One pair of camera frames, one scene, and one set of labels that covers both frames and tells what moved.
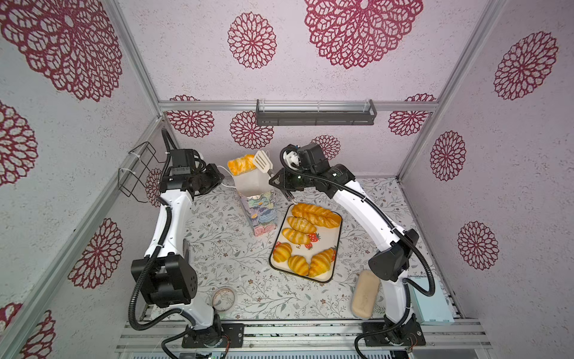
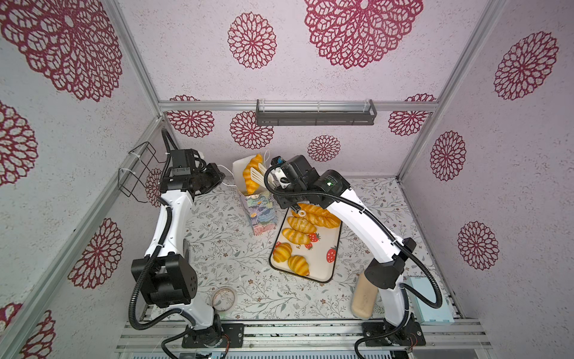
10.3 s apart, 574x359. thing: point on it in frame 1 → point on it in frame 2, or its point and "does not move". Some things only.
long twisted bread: (320, 215) does not move
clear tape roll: (223, 299) does not move
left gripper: (217, 177) does not move
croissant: (321, 262) → (251, 185)
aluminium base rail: (152, 339) does not move
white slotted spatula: (261, 161) → (258, 175)
